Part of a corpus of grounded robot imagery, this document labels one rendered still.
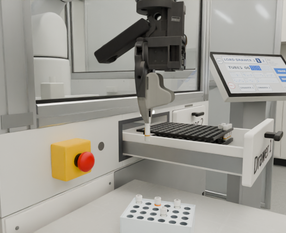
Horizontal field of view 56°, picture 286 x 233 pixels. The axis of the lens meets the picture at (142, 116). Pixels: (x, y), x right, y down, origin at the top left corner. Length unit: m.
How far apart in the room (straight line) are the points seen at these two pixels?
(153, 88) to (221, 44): 2.00
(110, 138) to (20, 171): 0.25
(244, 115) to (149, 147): 0.98
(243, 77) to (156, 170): 0.81
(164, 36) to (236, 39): 1.96
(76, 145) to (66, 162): 0.04
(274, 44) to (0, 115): 2.10
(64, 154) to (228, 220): 0.35
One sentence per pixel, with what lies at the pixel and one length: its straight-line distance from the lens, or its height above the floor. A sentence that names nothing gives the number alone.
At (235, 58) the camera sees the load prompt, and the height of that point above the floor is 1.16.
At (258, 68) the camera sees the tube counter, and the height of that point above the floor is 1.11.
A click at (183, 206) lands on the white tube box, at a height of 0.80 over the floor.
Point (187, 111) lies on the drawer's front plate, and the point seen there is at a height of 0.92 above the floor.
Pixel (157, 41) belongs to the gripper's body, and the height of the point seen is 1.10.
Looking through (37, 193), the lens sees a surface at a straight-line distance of 0.58.
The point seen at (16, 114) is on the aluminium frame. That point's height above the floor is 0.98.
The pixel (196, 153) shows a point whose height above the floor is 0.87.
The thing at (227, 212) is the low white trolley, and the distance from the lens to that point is 0.62.
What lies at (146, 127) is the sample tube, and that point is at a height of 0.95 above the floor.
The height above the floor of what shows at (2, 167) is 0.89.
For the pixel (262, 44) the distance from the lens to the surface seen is 2.38.
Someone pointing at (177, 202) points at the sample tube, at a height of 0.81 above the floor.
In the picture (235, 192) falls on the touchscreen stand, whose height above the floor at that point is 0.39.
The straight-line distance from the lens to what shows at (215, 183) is 2.61.
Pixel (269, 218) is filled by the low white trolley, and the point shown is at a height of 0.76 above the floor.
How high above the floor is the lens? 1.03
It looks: 7 degrees down
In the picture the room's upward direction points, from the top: straight up
